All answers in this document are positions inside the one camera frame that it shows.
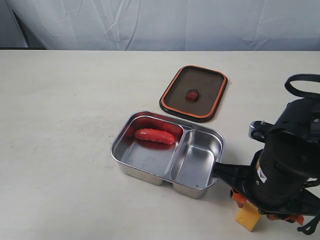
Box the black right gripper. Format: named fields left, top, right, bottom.
left=212, top=149, right=320, bottom=225

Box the yellow toy cheese wedge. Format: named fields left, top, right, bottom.
left=235, top=201, right=262, bottom=232

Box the smoked transparent lid orange seal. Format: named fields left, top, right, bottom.
left=159, top=65, right=228, bottom=123

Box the red toy sausage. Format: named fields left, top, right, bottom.
left=134, top=128, right=175, bottom=145

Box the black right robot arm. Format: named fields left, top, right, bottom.
left=212, top=98, right=320, bottom=235

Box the stainless steel two-compartment lunch box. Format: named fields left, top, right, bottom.
left=110, top=111, right=225, bottom=199

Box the white wrinkled backdrop cloth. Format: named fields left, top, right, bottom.
left=0, top=0, right=320, bottom=51

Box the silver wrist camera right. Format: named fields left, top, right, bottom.
left=248, top=120, right=273, bottom=143

